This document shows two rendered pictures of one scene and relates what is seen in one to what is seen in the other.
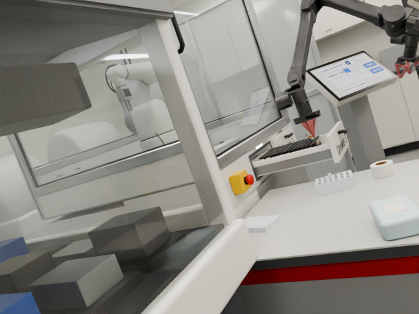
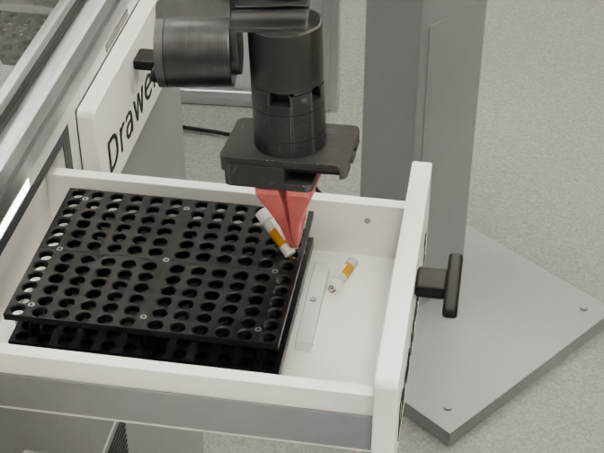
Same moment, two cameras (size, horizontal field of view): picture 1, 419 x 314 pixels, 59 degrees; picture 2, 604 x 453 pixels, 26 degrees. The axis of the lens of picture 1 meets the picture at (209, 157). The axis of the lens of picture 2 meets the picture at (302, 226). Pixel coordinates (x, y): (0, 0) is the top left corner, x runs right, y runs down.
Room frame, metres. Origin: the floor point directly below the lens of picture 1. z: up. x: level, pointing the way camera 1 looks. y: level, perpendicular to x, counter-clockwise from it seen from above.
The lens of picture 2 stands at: (0.71, -0.13, 1.58)
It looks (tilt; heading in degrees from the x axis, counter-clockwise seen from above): 37 degrees down; 339
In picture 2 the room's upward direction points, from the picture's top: straight up
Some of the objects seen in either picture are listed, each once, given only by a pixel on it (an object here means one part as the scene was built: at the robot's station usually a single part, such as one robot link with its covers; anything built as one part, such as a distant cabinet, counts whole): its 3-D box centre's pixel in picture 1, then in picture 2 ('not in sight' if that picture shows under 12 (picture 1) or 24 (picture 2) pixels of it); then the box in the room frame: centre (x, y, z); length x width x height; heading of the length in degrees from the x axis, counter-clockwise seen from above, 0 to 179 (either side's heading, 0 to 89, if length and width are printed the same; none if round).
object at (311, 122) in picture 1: (307, 127); (279, 195); (1.53, -0.43, 0.95); 0.07 x 0.07 x 0.09; 57
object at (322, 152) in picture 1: (290, 155); (158, 292); (1.55, -0.33, 0.86); 0.40 x 0.26 x 0.06; 59
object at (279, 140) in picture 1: (285, 142); (130, 84); (1.88, -0.39, 0.87); 0.29 x 0.02 x 0.11; 149
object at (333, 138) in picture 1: (338, 140); (403, 309); (1.45, -0.51, 0.87); 0.29 x 0.02 x 0.11; 149
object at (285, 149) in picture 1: (291, 153); (168, 288); (1.55, -0.33, 0.87); 0.22 x 0.18 x 0.06; 59
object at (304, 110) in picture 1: (304, 110); (288, 119); (1.53, -0.44, 1.03); 0.10 x 0.07 x 0.07; 57
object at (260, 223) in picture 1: (257, 223); not in sight; (1.13, -0.07, 0.77); 0.13 x 0.09 x 0.02; 45
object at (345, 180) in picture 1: (335, 182); not in sight; (1.23, -0.38, 0.78); 0.12 x 0.08 x 0.04; 71
